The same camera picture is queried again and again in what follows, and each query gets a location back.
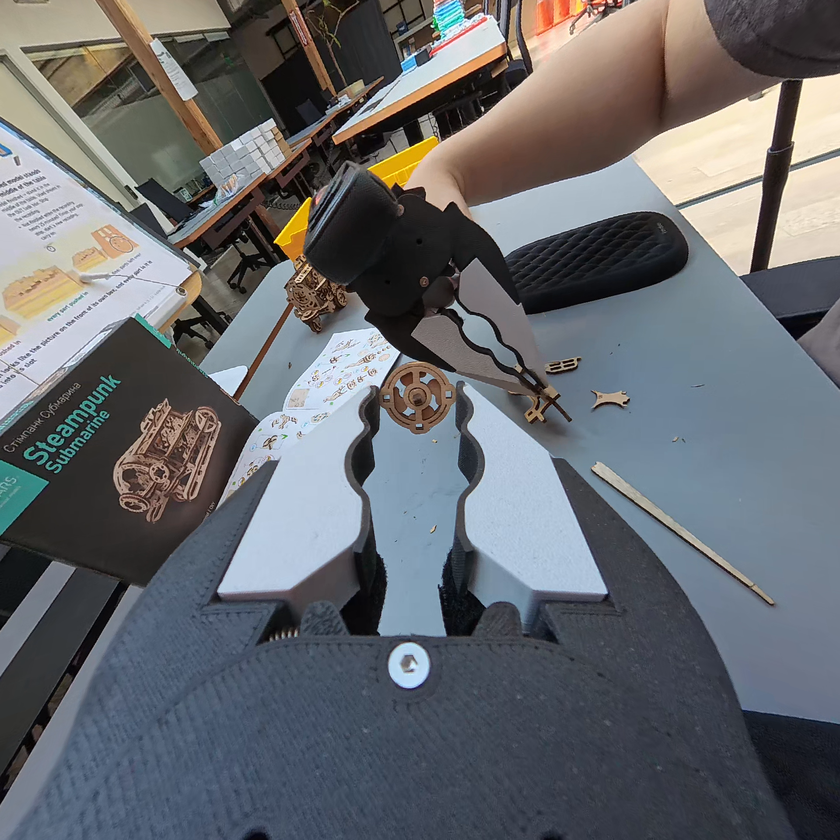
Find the person's right forearm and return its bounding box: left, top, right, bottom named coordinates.
left=403, top=0, right=729, bottom=217

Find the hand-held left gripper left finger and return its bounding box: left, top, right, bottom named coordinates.
left=215, top=386, right=385, bottom=618

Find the wooden cross-shaped model part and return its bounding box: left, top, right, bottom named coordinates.
left=507, top=364, right=573, bottom=424

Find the model instruction booklet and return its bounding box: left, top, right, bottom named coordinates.
left=220, top=328, right=403, bottom=506

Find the round wooden wheel part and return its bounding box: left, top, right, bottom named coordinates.
left=379, top=362, right=457, bottom=435

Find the wooden pillar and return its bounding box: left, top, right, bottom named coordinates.
left=98, top=0, right=224, bottom=155

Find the stack of colourful boxes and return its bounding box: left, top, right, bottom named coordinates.
left=433, top=0, right=490, bottom=40

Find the black quilted wrist rest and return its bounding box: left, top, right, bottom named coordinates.
left=504, top=211, right=690, bottom=316

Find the black metal pole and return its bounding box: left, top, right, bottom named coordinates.
left=750, top=79, right=805, bottom=273

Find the black chair armrest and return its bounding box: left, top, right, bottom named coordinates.
left=740, top=266, right=840, bottom=342

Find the assembled wooden model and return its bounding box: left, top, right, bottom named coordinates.
left=284, top=256, right=350, bottom=334

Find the stack of white boxes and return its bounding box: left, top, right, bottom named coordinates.
left=199, top=118, right=293, bottom=188

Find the white instruction poster board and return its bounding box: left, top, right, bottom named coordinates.
left=0, top=118, right=204, bottom=421

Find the long flat wooden stick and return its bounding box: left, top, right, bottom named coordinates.
left=591, top=461, right=777, bottom=606

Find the grey top workbench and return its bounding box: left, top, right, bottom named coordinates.
left=167, top=141, right=312, bottom=250

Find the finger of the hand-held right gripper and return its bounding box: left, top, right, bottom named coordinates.
left=456, top=257, right=551, bottom=391
left=408, top=310, right=542, bottom=396

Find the black model kit box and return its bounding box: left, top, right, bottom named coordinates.
left=0, top=316, right=260, bottom=586

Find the white top workbench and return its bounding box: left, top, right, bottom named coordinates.
left=331, top=16, right=509, bottom=145

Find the person's grey shirt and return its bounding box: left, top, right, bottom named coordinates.
left=703, top=0, right=840, bottom=81

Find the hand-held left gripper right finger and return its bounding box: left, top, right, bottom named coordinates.
left=438, top=382, right=609, bottom=634

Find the yellow plastic bin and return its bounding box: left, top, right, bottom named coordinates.
left=272, top=136, right=441, bottom=263

